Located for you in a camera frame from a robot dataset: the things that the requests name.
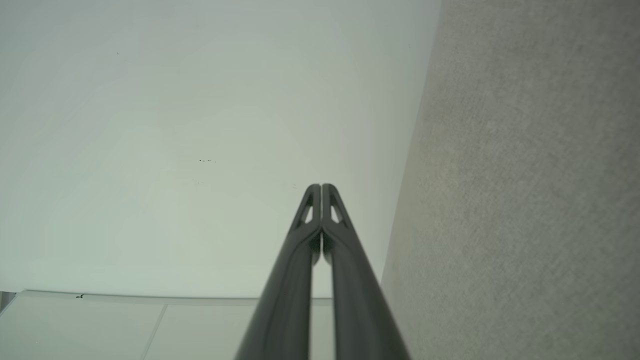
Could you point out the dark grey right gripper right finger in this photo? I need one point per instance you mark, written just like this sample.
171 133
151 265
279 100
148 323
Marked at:
357 300

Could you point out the white wall baseboard strip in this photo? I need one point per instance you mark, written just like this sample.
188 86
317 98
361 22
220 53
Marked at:
150 298

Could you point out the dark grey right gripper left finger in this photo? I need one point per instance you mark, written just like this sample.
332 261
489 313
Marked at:
287 300

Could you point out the grey fabric sofa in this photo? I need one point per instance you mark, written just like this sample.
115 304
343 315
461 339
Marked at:
525 175

